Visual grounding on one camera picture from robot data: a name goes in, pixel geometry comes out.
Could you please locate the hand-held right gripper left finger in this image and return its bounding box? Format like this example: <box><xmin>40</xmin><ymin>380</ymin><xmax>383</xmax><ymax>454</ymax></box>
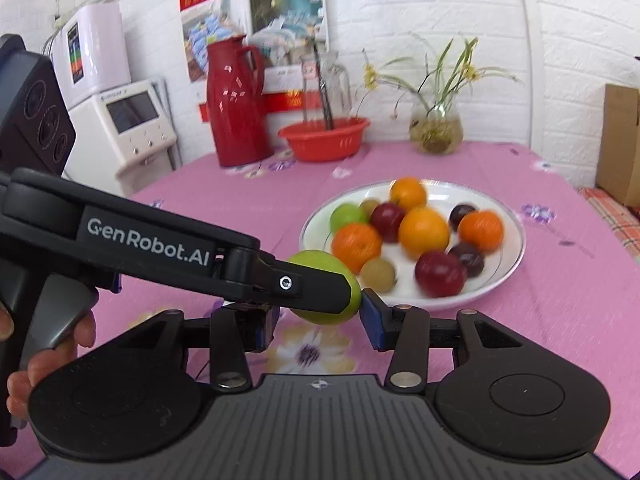
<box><xmin>127</xmin><ymin>304</ymin><xmax>281</xmax><ymax>392</ymax></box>

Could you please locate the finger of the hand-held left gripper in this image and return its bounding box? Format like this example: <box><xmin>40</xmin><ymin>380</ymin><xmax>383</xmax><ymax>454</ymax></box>
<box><xmin>220</xmin><ymin>249</ymin><xmax>353</xmax><ymax>313</ymax></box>

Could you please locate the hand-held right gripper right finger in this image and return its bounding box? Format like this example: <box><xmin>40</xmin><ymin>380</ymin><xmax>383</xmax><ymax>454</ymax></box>
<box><xmin>360</xmin><ymin>288</ymin><xmax>506</xmax><ymax>391</ymax></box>

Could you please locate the bumpy mandarin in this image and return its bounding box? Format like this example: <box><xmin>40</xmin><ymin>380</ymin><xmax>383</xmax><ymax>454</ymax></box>
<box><xmin>331</xmin><ymin>223</ymin><xmax>384</xmax><ymax>275</ymax></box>

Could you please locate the red apple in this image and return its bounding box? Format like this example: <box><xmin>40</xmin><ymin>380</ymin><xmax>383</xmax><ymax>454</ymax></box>
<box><xmin>414</xmin><ymin>250</ymin><xmax>468</xmax><ymax>298</ymax></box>

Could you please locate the red plum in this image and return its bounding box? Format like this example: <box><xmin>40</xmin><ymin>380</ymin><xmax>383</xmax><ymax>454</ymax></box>
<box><xmin>369</xmin><ymin>202</ymin><xmax>407</xmax><ymax>244</ymax></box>

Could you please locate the large smooth orange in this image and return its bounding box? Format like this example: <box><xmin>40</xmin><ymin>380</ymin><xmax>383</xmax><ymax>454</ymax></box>
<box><xmin>398</xmin><ymin>207</ymin><xmax>452</xmax><ymax>261</ymax></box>

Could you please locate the dark purple plum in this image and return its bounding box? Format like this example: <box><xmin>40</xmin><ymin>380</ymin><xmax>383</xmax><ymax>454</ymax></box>
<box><xmin>447</xmin><ymin>242</ymin><xmax>485</xmax><ymax>278</ymax></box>
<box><xmin>448</xmin><ymin>202</ymin><xmax>480</xmax><ymax>232</ymax></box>

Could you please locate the mandarin with green stem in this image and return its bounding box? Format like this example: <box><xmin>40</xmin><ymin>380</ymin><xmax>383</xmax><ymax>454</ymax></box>
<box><xmin>458</xmin><ymin>210</ymin><xmax>505</xmax><ymax>253</ymax></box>

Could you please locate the white plate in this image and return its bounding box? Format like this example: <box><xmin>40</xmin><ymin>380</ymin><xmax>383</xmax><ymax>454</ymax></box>
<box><xmin>299</xmin><ymin>179</ymin><xmax>527</xmax><ymax>311</ymax></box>

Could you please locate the person's left hand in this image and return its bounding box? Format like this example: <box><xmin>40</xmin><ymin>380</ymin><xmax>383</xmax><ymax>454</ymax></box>
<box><xmin>7</xmin><ymin>309</ymin><xmax>96</xmax><ymax>421</ymax></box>

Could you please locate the white appliance with screen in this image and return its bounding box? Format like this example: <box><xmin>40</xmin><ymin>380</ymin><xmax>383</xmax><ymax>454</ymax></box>
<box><xmin>62</xmin><ymin>79</ymin><xmax>178</xmax><ymax>198</ymax></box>

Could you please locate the red plastic basket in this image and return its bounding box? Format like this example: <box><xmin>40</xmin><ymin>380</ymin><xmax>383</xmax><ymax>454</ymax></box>
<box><xmin>278</xmin><ymin>117</ymin><xmax>371</xmax><ymax>163</ymax></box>

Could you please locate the red thermos jug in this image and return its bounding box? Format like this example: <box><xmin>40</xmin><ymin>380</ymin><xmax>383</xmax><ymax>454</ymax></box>
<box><xmin>206</xmin><ymin>35</ymin><xmax>276</xmax><ymax>168</ymax></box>

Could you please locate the pink floral tablecloth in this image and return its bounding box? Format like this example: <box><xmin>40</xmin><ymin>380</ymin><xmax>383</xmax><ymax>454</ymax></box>
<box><xmin>65</xmin><ymin>140</ymin><xmax>640</xmax><ymax>480</ymax></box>

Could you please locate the glass vase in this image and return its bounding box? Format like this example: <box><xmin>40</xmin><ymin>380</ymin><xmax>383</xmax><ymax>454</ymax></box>
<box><xmin>409</xmin><ymin>97</ymin><xmax>463</xmax><ymax>156</ymax></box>

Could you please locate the dark utensil in pitcher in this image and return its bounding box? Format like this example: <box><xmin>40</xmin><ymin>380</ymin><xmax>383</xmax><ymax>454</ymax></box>
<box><xmin>312</xmin><ymin>40</ymin><xmax>336</xmax><ymax>131</ymax></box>

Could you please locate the white water purifier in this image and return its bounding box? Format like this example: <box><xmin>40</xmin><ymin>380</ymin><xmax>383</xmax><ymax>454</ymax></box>
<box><xmin>50</xmin><ymin>2</ymin><xmax>133</xmax><ymax>108</ymax></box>

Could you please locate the glass pitcher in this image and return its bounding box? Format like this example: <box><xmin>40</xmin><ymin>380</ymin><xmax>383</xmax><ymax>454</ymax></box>
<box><xmin>300</xmin><ymin>50</ymin><xmax>353</xmax><ymax>126</ymax></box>

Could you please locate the green plant with yellow flowers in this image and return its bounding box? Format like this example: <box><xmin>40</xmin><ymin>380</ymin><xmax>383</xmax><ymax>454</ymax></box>
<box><xmin>357</xmin><ymin>35</ymin><xmax>526</xmax><ymax>121</ymax></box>

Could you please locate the plaid cloth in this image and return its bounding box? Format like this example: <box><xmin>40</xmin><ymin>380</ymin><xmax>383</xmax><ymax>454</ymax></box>
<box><xmin>577</xmin><ymin>186</ymin><xmax>640</xmax><ymax>266</ymax></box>

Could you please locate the cardboard box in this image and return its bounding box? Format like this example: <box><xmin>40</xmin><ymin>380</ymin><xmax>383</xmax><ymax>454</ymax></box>
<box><xmin>595</xmin><ymin>84</ymin><xmax>640</xmax><ymax>208</ymax></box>

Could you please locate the wall poster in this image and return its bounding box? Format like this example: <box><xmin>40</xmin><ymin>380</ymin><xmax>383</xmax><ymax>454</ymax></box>
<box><xmin>180</xmin><ymin>0</ymin><xmax>331</xmax><ymax>123</ymax></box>

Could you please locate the white wall pipe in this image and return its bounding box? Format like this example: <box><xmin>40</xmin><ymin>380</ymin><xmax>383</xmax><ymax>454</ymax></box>
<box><xmin>515</xmin><ymin>0</ymin><xmax>546</xmax><ymax>148</ymax></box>

